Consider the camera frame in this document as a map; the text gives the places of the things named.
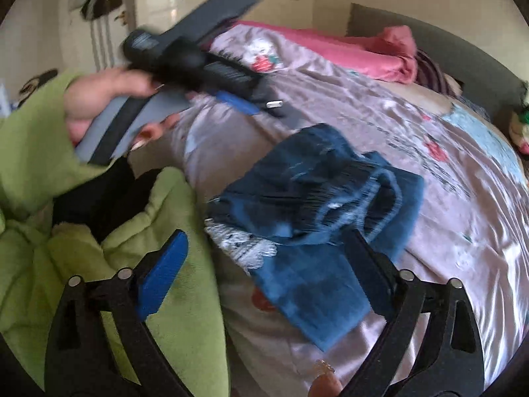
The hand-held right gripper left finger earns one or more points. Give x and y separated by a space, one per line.
163 277

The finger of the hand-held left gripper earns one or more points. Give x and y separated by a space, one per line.
239 101
276 105

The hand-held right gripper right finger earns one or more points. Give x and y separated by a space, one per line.
372 273

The blue denim pants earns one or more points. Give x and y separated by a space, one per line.
314 297

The person's left forearm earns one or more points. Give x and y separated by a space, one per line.
33 153

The person's left hand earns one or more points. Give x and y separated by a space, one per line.
99 91

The person's right hand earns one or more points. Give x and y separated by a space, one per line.
326 386

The green fleece robe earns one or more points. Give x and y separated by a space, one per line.
186 297

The pink printed duvet cover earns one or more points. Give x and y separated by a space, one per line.
413 215

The black garment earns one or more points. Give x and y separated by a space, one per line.
103 198

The salmon pink quilt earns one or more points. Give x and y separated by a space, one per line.
388 56

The black and white bag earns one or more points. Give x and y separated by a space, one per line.
37 84

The purple striped garment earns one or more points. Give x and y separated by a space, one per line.
432 72

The light blue lace cloth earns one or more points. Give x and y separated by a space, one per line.
483 136

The grey padded headboard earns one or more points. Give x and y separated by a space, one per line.
454 45

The pile of folded clothes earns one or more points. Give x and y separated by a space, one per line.
521 130

